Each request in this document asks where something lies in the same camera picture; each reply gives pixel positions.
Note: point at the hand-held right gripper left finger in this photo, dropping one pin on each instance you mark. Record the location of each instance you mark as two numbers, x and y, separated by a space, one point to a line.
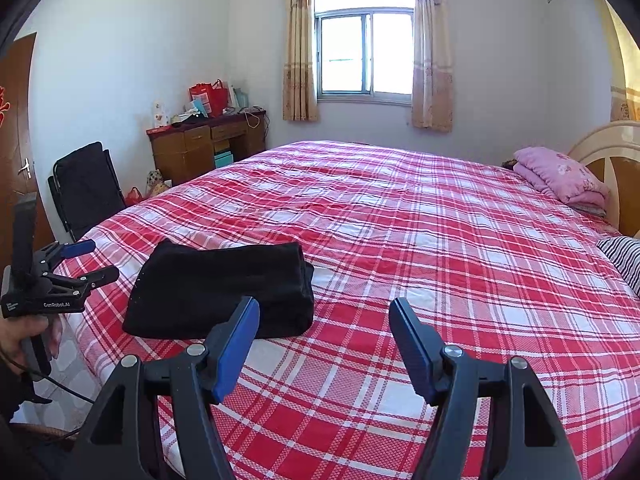
235 350

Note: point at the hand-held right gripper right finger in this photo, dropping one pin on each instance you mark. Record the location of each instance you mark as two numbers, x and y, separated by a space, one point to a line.
415 350

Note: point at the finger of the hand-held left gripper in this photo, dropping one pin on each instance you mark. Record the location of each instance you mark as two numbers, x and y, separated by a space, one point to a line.
80 247
100 276

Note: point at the black pants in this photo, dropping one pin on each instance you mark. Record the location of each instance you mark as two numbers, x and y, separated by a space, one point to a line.
210 285

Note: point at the person's left forearm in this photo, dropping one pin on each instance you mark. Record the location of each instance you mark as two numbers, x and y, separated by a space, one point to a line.
10 395

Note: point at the person's left hand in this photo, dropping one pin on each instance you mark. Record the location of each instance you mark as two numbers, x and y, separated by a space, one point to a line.
10 335

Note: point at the black folding chair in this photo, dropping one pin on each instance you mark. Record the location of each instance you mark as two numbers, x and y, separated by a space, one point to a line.
85 190

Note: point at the small red bag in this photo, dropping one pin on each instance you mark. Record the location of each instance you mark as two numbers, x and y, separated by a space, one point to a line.
134 197

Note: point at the patterned bag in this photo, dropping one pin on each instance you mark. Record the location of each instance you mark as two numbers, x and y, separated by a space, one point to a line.
156 184

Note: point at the red plaid bed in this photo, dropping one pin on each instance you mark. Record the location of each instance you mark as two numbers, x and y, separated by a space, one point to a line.
400 240

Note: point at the brown wooden door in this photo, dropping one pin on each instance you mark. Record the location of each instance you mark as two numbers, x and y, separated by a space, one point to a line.
15 150

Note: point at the wooden desk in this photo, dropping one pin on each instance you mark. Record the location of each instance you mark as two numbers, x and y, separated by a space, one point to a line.
185 152

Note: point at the white carton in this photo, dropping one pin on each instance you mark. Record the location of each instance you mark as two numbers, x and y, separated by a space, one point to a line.
159 114

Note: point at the teal box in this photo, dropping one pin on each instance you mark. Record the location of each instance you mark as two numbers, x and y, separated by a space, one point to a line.
223 160

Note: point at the red shopping bag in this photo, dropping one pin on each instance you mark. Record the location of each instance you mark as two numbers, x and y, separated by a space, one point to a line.
207 97

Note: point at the pink folded quilt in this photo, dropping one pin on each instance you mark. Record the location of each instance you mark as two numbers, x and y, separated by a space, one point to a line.
560 175

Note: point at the striped pillow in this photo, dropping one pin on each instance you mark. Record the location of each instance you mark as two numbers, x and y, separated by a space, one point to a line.
625 260

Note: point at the cream wooden headboard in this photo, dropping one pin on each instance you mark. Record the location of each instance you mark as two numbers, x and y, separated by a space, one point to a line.
625 180

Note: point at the beige curtain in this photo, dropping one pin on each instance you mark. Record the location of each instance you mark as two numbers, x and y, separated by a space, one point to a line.
432 60
300 60

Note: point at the window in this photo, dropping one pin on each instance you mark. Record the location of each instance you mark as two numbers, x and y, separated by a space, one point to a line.
350 50

